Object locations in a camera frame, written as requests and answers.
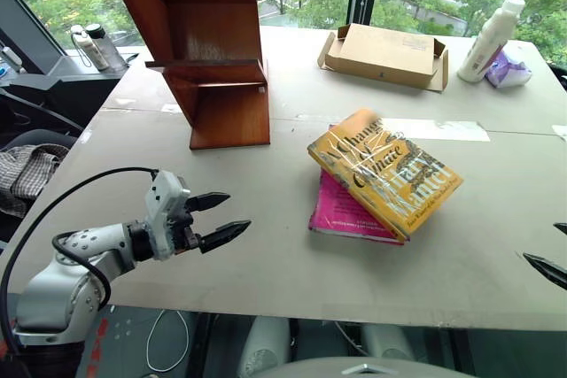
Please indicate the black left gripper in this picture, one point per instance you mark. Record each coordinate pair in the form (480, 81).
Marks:
(182, 229)

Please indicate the purple white tissue pack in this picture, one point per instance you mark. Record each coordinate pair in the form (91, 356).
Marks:
(508, 69)

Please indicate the clear water bottle black cap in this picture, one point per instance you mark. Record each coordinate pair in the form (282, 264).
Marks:
(104, 46)

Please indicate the white plastic lotion bottle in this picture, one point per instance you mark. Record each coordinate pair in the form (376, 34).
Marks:
(485, 43)

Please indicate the black office chair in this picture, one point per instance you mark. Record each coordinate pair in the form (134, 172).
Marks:
(40, 130)

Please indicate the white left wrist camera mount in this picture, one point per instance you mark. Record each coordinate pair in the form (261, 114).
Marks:
(163, 201)

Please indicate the red-brown wooden bookshelf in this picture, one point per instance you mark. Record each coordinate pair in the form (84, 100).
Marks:
(208, 37)

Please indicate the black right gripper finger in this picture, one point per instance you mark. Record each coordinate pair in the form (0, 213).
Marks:
(561, 227)
(546, 268)

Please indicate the checkered cloth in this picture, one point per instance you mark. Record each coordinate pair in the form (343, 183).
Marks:
(26, 174)

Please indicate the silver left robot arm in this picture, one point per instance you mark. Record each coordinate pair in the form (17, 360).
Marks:
(66, 283)

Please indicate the grey robot torso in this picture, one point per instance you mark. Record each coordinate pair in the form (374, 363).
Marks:
(354, 367)

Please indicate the open brown cardboard box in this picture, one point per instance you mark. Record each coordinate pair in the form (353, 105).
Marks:
(385, 57)

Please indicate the pink paperback book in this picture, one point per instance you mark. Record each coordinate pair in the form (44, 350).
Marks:
(341, 212)

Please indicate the yellow hardcover book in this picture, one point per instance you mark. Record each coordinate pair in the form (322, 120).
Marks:
(386, 173)

